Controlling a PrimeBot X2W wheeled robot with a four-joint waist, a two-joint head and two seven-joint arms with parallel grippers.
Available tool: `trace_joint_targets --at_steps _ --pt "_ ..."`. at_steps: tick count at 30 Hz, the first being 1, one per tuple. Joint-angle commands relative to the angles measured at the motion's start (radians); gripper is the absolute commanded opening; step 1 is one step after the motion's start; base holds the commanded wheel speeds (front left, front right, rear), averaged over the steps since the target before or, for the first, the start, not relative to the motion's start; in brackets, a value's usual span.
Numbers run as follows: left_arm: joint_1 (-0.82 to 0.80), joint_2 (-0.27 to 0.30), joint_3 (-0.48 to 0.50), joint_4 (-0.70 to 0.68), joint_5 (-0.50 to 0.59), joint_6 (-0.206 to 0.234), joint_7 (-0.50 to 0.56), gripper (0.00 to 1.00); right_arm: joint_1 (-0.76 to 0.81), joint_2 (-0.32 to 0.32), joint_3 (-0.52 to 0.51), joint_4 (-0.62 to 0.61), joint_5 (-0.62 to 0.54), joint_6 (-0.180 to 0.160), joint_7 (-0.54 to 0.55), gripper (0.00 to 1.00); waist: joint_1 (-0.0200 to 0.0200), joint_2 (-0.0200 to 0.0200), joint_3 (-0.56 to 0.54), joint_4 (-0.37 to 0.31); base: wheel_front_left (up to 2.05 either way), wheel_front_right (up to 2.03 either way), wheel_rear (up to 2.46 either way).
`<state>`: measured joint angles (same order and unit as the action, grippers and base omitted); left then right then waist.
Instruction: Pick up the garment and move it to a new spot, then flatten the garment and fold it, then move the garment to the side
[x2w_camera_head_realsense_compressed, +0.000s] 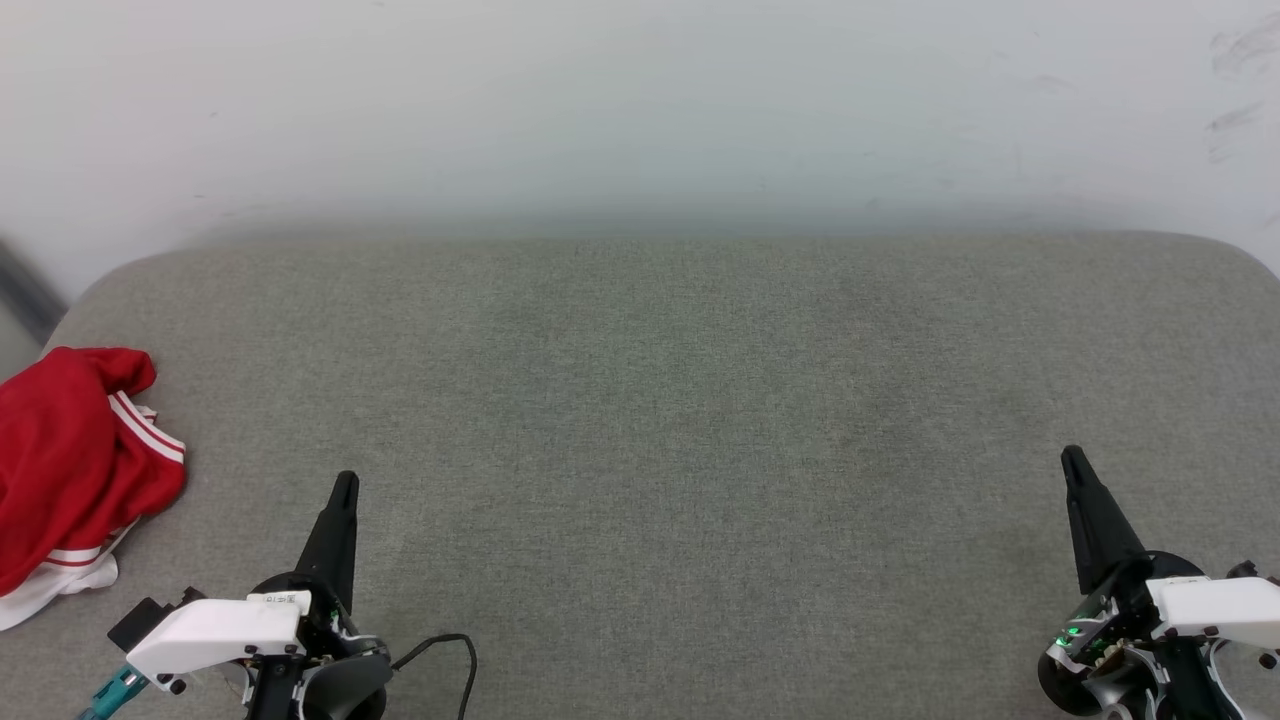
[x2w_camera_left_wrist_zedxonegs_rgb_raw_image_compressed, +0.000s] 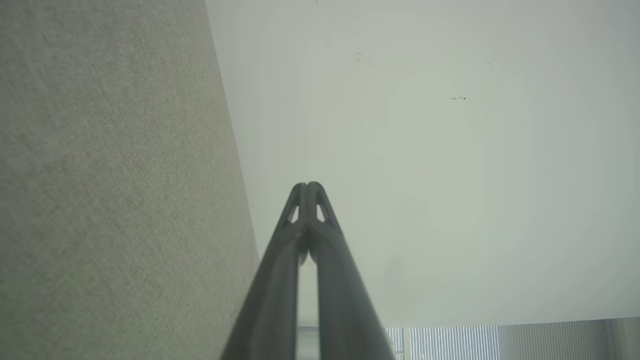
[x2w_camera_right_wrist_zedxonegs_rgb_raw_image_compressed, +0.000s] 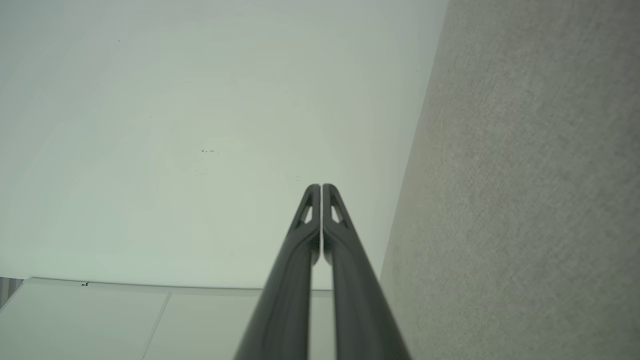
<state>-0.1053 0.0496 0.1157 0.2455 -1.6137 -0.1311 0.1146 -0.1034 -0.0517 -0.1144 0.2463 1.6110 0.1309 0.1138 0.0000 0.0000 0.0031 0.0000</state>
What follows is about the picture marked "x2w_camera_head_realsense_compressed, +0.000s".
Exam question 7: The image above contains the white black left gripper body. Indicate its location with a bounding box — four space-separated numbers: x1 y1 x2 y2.
125 572 393 720

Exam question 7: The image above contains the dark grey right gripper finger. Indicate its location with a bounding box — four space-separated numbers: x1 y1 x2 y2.
1060 445 1151 598

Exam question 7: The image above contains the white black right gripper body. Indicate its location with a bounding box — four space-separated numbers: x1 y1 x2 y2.
1058 550 1280 720

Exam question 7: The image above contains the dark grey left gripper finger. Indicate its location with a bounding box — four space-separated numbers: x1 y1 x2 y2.
293 471 361 614

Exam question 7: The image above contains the red white basketball jersey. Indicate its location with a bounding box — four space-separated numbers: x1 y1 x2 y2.
0 346 189 632

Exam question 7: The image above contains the grey fabric sofa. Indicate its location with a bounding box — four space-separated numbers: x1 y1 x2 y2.
0 230 1280 720

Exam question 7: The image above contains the teal left camera connector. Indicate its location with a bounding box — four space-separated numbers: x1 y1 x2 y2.
78 664 150 720

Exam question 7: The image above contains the thin black looped cable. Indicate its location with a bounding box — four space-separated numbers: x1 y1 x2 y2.
391 633 479 720

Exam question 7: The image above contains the dark grey wall rail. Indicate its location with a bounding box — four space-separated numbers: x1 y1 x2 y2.
0 235 71 347

